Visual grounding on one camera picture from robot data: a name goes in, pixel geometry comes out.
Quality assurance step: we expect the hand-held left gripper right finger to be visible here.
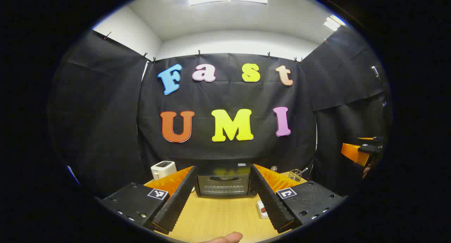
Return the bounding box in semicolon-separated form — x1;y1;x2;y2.
249;163;347;233

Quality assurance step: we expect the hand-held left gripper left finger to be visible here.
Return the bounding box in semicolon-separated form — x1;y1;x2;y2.
97;165;198;235

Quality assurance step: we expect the black electric oven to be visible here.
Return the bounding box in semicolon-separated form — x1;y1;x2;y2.
194;162;258;198

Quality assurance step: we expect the white ribbed dish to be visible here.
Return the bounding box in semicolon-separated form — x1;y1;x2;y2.
257;200;270;219

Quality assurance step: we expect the white toaster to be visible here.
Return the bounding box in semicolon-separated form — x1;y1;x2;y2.
151;161;177;181

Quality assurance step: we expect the small ceiling light panel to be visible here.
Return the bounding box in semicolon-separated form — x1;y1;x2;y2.
323;14;346;32

